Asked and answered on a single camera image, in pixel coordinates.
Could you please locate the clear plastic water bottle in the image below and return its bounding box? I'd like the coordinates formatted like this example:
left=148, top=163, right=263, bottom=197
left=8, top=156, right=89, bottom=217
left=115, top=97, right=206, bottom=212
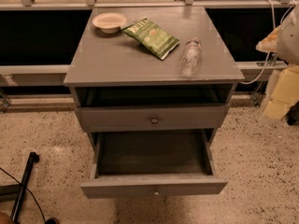
left=180, top=37, right=202, bottom=77

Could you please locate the white cable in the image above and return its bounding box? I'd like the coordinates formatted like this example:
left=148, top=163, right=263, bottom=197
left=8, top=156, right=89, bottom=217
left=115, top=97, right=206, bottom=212
left=238, top=0, right=299, bottom=86

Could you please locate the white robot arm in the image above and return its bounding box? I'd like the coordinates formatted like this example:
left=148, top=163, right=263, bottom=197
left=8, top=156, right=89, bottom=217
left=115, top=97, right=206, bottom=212
left=256, top=6, right=299, bottom=119

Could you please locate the grey wooden drawer cabinet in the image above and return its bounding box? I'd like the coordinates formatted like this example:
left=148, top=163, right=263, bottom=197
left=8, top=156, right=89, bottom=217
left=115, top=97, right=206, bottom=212
left=63, top=6, right=246, bottom=200

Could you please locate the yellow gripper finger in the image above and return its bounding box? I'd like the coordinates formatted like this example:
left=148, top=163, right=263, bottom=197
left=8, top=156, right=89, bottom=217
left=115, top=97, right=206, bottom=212
left=261, top=64, right=299, bottom=121
left=256, top=26, right=281, bottom=52

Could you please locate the green chip bag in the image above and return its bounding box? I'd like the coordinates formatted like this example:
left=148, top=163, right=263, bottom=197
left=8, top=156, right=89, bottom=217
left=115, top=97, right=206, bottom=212
left=121, top=18, right=179, bottom=61

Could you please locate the black stand leg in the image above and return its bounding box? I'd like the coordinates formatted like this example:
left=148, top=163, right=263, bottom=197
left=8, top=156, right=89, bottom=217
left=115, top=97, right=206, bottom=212
left=0, top=152, right=39, bottom=224

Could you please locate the closed grey middle drawer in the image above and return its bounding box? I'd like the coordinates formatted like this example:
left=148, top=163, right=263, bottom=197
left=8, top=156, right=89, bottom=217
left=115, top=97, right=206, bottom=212
left=76, top=105, right=229, bottom=133

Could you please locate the thin black floor cable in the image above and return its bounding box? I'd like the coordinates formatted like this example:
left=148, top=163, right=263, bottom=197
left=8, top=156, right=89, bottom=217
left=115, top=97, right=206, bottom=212
left=0, top=167, right=48, bottom=224

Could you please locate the white paper bowl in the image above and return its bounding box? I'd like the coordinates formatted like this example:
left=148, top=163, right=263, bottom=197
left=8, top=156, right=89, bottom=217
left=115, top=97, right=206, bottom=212
left=93, top=13, right=127, bottom=34

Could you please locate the metal railing frame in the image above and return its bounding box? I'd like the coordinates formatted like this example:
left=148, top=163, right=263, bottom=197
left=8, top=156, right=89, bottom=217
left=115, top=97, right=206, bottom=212
left=0, top=0, right=299, bottom=110

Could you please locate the open grey lower drawer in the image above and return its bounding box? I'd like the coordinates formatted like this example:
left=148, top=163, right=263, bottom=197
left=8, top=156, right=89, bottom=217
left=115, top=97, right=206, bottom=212
left=81, top=130, right=227, bottom=199

